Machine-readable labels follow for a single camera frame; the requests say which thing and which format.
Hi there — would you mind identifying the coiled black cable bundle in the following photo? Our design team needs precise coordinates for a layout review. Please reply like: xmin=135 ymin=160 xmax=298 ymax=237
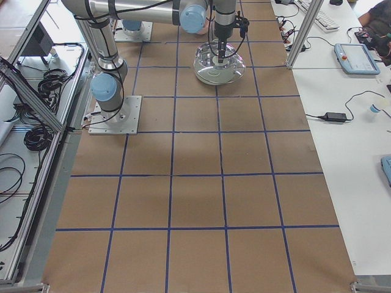
xmin=23 ymin=126 xmax=51 ymax=152

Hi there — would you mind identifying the brown paper table mat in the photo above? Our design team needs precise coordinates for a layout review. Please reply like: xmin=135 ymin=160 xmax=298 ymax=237
xmin=43 ymin=1 xmax=355 ymax=292

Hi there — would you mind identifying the white keyboard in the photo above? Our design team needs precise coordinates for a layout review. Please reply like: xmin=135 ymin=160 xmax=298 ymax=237
xmin=294 ymin=0 xmax=340 ymax=33

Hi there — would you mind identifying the aluminium frame post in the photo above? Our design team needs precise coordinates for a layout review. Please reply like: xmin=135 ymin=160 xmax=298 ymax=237
xmin=286 ymin=0 xmax=323 ymax=69

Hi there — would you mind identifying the black power adapter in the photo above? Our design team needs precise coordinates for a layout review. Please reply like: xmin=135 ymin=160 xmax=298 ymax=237
xmin=318 ymin=112 xmax=348 ymax=123

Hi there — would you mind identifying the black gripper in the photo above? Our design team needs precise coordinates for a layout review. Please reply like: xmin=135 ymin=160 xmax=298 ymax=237
xmin=214 ymin=11 xmax=249 ymax=63

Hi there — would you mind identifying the person in dark shirt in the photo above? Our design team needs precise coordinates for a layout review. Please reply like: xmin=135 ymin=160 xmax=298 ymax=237
xmin=359 ymin=0 xmax=390 ymax=66

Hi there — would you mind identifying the white paper cup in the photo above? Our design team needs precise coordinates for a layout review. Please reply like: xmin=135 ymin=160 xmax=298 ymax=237
xmin=370 ymin=100 xmax=387 ymax=114

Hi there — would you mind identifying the blue teach pendant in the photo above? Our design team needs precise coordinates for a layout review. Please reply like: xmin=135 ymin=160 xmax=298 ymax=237
xmin=381 ymin=156 xmax=391 ymax=186
xmin=334 ymin=43 xmax=380 ymax=75

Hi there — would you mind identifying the aluminium diagonal frame beam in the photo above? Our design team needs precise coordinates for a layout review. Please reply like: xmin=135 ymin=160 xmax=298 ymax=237
xmin=1 ymin=57 xmax=65 ymax=132

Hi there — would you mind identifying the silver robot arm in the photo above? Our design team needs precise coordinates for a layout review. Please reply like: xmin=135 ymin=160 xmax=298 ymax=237
xmin=122 ymin=20 xmax=144 ymax=35
xmin=64 ymin=1 xmax=249 ymax=85

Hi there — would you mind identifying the glass pot lid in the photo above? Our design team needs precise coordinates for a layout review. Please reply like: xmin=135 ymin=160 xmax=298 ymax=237
xmin=193 ymin=40 xmax=246 ymax=85

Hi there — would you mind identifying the black electronics box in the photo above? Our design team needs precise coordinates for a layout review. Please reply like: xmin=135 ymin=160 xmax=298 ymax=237
xmin=20 ymin=22 xmax=54 ymax=66

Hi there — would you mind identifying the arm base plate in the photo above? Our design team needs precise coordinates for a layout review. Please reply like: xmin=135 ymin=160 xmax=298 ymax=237
xmin=114 ymin=20 xmax=153 ymax=43
xmin=88 ymin=95 xmax=142 ymax=135

